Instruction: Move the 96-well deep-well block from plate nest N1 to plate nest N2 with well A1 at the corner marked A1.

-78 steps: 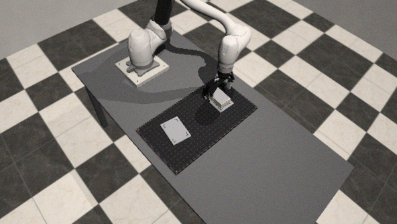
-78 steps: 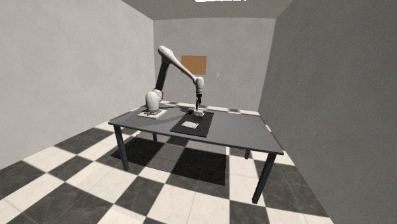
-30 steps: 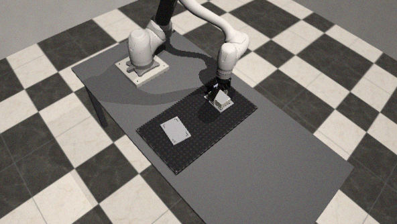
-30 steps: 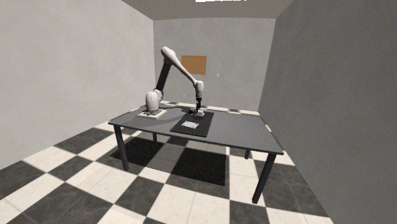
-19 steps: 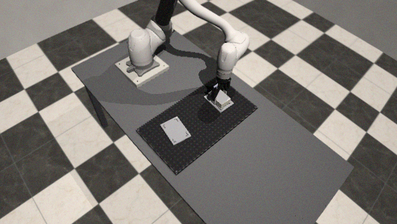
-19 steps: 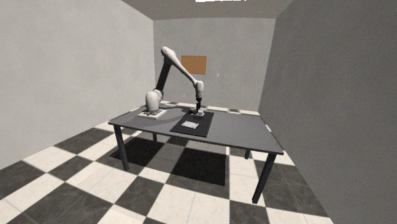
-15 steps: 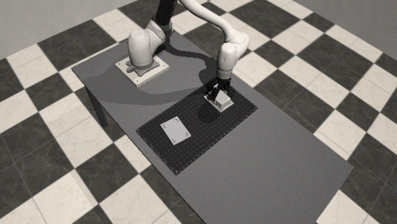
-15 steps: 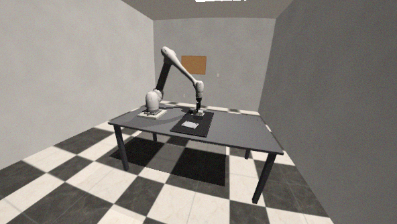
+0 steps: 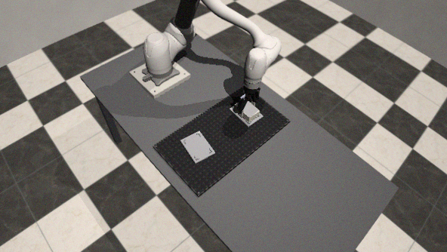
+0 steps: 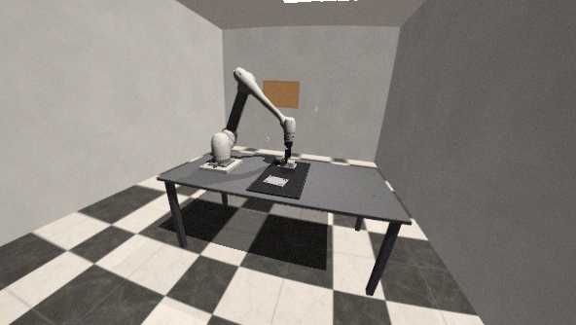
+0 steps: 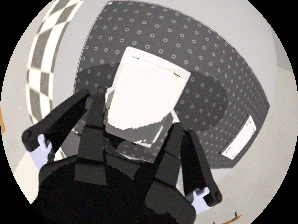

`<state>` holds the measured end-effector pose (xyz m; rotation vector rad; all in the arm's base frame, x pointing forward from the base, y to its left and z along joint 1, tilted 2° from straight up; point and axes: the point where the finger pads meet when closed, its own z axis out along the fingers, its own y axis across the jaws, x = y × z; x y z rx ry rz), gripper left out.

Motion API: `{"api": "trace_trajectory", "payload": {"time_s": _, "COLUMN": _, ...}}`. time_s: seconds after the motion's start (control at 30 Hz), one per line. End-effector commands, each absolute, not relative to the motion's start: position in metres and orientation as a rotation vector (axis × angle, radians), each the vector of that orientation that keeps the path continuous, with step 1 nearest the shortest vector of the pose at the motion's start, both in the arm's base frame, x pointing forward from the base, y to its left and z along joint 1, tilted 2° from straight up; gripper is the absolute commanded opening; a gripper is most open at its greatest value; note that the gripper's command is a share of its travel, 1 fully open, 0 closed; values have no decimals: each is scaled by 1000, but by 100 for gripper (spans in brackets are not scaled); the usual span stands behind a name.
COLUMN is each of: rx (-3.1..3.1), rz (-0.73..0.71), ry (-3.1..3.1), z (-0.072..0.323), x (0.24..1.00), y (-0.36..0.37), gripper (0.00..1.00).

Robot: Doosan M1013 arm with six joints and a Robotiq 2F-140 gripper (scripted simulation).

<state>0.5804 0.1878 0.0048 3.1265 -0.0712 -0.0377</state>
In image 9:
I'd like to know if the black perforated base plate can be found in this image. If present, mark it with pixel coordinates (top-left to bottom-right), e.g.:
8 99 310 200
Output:
153 86 290 197

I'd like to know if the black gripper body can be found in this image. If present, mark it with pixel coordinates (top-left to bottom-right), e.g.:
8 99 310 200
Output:
244 86 258 98

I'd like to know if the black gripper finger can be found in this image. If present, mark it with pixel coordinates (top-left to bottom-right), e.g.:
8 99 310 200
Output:
251 88 260 106
237 94 251 118

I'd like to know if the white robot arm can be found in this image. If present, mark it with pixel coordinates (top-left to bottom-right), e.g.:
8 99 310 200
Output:
142 0 282 90

